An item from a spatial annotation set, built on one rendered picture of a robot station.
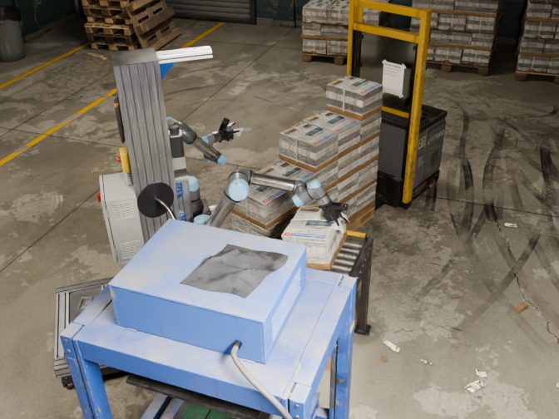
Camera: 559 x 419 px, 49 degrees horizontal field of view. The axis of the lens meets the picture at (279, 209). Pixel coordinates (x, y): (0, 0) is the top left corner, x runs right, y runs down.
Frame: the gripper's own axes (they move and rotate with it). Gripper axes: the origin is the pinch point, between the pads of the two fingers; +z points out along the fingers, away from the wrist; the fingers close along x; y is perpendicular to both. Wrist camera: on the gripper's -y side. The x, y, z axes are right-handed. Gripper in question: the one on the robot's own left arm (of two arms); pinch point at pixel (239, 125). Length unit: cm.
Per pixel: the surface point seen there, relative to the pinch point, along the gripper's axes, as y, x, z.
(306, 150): 20, 34, 39
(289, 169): 38, 26, 31
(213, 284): -77, 180, -160
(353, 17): -41, -33, 153
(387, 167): 91, 25, 165
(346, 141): 24, 39, 79
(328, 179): 47, 45, 56
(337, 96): 1, 8, 96
